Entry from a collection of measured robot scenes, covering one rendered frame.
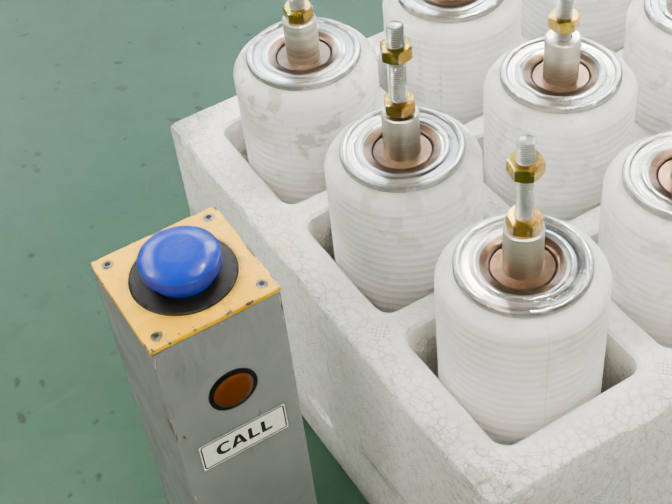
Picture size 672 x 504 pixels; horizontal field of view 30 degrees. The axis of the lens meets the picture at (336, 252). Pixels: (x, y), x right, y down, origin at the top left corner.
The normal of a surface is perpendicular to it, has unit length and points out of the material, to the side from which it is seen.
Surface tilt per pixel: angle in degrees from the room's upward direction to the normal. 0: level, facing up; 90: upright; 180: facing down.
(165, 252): 0
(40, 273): 0
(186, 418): 90
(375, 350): 0
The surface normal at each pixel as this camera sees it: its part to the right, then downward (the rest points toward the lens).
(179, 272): -0.08, -0.66
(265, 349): 0.51, 0.58
